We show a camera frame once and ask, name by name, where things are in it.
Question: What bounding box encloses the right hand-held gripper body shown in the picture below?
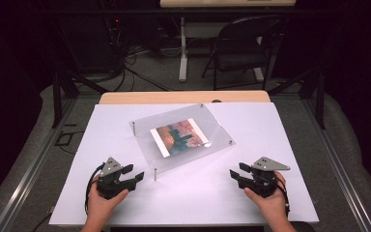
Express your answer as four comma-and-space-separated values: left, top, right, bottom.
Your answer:
237, 156, 292, 199

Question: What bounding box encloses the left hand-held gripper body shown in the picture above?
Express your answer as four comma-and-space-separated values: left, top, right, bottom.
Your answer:
96, 157, 138, 200

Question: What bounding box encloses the person's left hand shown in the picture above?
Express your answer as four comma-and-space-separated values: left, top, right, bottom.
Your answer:
86, 184, 130, 227

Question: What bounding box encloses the person's right hand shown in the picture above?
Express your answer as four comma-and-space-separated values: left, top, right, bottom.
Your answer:
243, 170, 290, 224

